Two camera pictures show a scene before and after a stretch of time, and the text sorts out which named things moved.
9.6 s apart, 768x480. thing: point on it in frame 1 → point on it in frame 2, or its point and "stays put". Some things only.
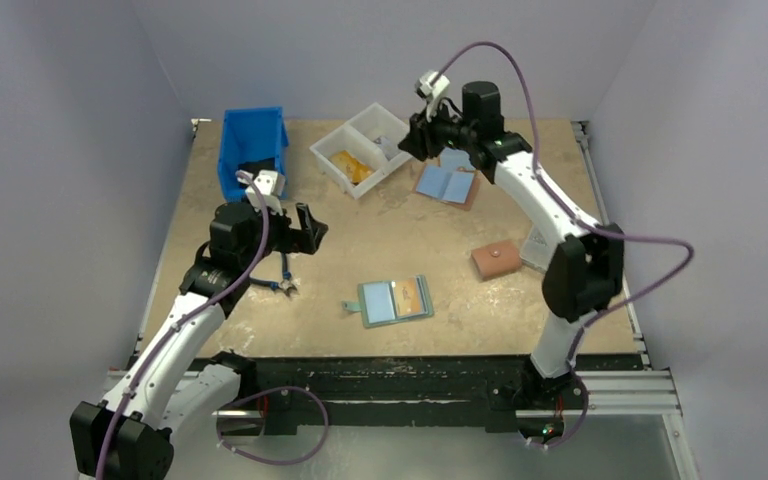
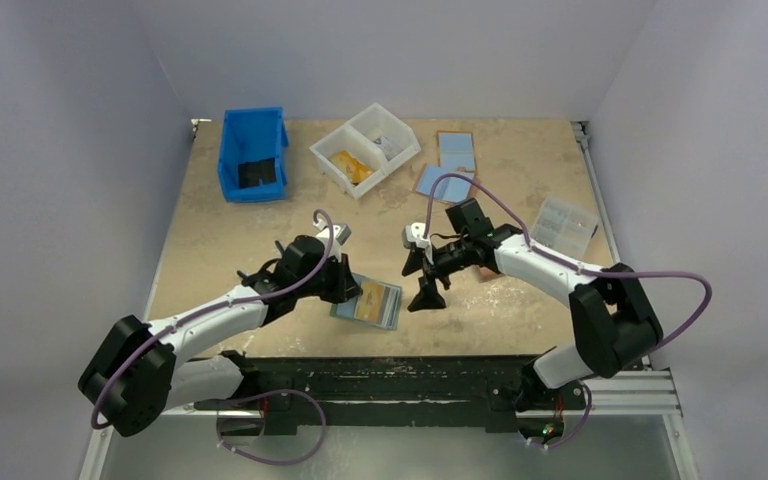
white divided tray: x=362 y=151 stays put
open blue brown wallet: x=455 y=181 stays put
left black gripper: x=304 y=241 → x=345 y=287
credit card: x=386 y=145 stays put
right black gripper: x=421 y=136 → x=428 y=266
